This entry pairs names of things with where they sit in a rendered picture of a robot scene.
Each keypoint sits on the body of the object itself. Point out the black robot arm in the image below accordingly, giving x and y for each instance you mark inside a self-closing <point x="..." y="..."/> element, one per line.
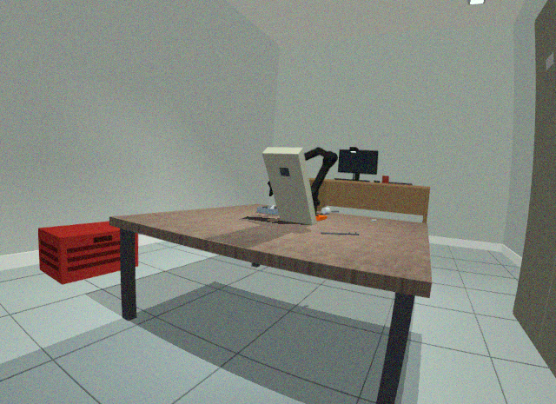
<point x="329" y="158"/>

